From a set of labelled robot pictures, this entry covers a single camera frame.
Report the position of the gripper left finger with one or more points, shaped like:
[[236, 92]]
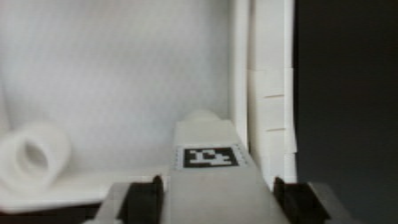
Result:
[[131, 204]]

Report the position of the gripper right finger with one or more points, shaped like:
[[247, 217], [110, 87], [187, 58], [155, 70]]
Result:
[[309, 203]]

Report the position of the white desk leg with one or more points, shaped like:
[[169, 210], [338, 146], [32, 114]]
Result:
[[217, 191]]

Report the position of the white desk top tray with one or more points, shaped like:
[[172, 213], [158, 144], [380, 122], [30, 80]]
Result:
[[112, 65]]

